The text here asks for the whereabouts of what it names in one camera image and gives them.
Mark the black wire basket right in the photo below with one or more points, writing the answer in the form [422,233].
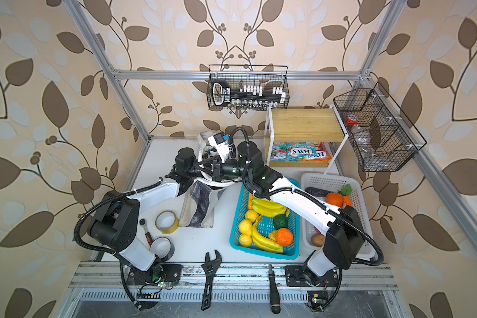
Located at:
[395,137]

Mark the yellow tape roll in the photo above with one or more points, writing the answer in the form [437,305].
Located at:
[167,222]

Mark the Fox's candy bag right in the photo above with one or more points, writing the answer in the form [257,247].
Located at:
[321,155]

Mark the black socket wrench set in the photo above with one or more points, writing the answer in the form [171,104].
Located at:
[221,93]

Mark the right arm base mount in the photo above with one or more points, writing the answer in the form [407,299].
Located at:
[324,288]

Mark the white wooden two-tier shelf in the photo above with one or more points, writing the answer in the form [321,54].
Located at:
[305,125]

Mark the black wire basket centre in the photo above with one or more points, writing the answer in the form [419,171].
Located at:
[269,75]

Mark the plastic bottle red cap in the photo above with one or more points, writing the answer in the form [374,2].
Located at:
[361,138]

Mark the dark eggplant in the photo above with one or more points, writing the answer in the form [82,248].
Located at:
[316,192]

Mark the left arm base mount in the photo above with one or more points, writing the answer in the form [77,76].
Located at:
[145,288]

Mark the white plastic basket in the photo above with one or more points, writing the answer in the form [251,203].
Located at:
[333,183]

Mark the black orange screwdriver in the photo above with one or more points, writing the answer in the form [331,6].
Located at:
[274,295]

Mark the fox's candy bag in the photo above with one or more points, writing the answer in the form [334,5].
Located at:
[321,155]
[293,151]

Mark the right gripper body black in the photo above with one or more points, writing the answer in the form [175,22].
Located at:
[232,169]

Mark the yellow lemon bottom left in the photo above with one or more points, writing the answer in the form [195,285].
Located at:
[245,240]

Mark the orange fruit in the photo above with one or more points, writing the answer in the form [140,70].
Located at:
[284,237]

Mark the green avocado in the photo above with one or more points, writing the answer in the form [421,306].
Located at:
[280,222]

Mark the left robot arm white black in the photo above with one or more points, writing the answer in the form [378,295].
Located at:
[111,225]

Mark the white canvas tote bag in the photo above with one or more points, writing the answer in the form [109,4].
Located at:
[201,198]

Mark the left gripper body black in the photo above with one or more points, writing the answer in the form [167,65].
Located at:
[193,173]

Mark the brown potato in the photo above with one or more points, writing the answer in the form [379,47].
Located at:
[318,240]

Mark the black adjustable wrench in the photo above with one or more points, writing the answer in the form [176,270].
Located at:
[210,268]

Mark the orange carrot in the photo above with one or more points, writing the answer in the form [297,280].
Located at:
[346,191]

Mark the Fox's candy bag left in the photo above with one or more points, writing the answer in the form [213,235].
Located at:
[293,151]

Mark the black tape roll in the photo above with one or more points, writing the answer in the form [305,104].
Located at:
[163,248]

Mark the small red handled ratchet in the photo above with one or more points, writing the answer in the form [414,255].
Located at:
[143,224]

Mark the orange mango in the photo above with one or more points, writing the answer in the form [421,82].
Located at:
[250,202]

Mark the lower banana bunch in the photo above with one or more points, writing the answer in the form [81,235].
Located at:
[265,243]

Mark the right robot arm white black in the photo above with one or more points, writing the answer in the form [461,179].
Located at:
[346,241]

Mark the black wire basket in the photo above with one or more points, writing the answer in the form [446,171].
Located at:
[395,137]
[269,75]

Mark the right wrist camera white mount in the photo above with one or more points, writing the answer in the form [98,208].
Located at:
[220,142]

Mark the upper banana bunch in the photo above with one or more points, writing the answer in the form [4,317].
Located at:
[269,208]

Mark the banana bunch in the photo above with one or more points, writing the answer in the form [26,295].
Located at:
[265,243]
[269,208]

